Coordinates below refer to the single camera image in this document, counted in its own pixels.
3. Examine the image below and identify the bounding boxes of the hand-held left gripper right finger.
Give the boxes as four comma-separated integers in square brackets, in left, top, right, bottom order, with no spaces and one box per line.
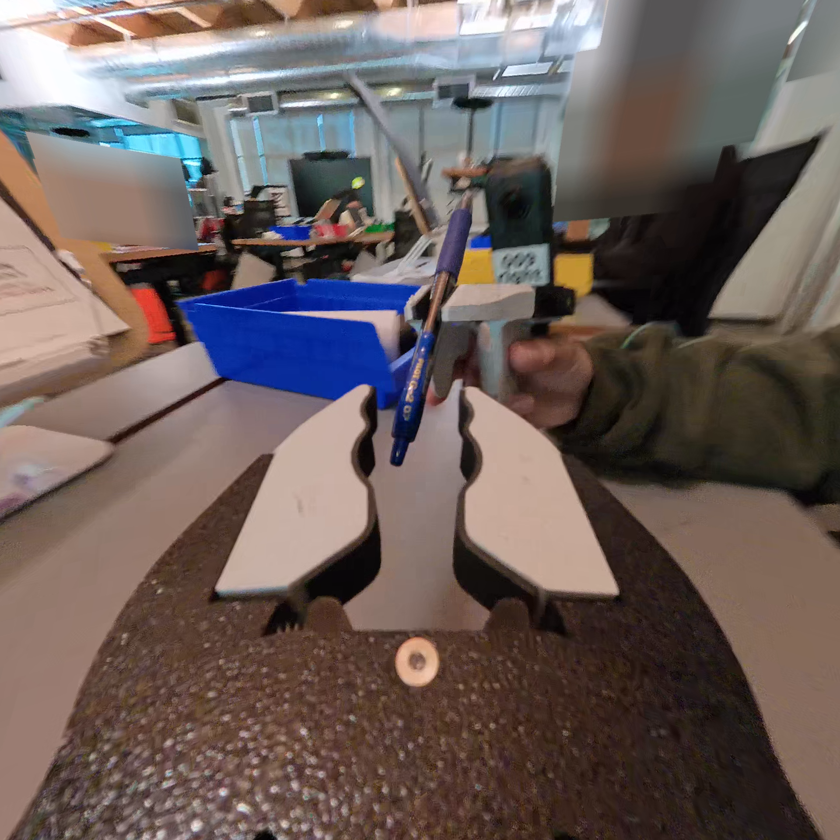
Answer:
[453,386,621,605]

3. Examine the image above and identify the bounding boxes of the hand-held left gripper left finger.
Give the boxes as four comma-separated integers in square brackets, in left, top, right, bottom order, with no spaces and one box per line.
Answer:
[214,384,382,602]

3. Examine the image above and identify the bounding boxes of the blue ballpoint pen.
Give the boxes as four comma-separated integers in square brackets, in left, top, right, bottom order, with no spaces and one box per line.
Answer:
[390,197,475,468]

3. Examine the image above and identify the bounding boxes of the blue plastic bin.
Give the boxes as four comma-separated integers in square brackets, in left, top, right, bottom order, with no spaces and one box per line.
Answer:
[176,279,422,403]

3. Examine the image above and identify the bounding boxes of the person's right forearm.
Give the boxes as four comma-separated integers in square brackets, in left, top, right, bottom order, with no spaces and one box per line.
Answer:
[558,325,840,508]

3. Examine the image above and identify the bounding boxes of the orange red object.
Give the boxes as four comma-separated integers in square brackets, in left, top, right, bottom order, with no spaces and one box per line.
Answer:
[130,284,179,347]

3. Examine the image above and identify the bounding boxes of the person's right hand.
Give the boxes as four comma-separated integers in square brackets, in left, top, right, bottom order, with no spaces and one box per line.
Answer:
[507,336,595,433]

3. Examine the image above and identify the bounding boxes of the white paper roll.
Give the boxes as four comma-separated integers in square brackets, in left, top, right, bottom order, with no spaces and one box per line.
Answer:
[289,308,404,363]

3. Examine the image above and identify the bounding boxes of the yellow plastic bin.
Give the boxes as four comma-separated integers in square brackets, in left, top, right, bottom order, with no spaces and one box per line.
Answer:
[459,248,595,300]

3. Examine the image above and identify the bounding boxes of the wooden top work desk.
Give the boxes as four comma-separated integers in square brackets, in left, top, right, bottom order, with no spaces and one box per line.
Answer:
[231,231,396,253]

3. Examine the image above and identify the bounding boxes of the large black screen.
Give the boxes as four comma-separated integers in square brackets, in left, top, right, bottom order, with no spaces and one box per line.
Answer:
[289,156,375,219]

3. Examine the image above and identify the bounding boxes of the white document holder base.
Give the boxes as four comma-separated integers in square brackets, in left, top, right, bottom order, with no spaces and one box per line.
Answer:
[0,425,116,521]

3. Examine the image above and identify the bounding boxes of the instruction sheet on clipboard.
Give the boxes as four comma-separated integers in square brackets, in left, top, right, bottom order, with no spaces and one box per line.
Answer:
[0,131,153,408]

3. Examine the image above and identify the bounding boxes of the printed instruction sheet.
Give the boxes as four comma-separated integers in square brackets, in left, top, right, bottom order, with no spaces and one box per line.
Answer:
[0,197,132,371]

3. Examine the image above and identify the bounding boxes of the silver ventilation duct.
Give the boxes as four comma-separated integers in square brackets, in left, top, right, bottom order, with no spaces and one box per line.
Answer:
[66,10,608,99]

